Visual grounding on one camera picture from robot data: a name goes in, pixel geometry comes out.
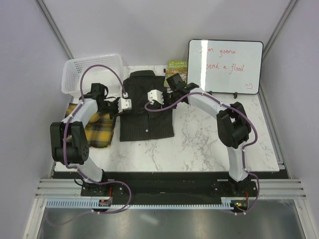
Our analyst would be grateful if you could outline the black pinstriped long sleeve shirt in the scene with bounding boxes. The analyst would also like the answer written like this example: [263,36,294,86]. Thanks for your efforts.
[120,70,174,142]

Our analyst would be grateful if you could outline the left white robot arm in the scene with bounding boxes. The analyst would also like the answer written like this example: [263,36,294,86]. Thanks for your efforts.
[50,83,119,196]

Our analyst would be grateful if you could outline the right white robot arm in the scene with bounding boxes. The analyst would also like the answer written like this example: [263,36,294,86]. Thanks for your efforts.
[163,73,251,196]

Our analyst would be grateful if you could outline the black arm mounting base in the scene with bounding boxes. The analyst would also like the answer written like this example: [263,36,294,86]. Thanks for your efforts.
[52,170,259,200]

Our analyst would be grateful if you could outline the yellow plaid folded shirt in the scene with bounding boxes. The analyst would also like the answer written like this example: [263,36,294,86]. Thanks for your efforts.
[64,102,118,149]

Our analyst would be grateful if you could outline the green children's book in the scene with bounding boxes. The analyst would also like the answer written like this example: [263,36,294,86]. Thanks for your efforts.
[164,60,188,88]

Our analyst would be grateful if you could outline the white plastic basket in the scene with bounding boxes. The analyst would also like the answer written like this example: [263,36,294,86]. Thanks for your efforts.
[61,53,123,98]

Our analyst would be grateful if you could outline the whiteboard with red writing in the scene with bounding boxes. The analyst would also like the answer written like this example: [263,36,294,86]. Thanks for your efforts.
[187,39,264,95]

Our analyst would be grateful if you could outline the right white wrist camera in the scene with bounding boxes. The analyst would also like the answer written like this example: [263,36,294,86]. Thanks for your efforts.
[148,90,164,105]

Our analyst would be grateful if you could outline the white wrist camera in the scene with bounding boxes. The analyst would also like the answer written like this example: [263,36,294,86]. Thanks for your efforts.
[118,92,132,113]
[148,90,164,105]

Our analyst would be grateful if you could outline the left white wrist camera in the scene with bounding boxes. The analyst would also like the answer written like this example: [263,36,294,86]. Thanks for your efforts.
[118,92,132,113]

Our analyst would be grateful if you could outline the white slotted cable duct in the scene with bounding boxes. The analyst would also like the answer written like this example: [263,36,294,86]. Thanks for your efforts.
[45,198,239,210]

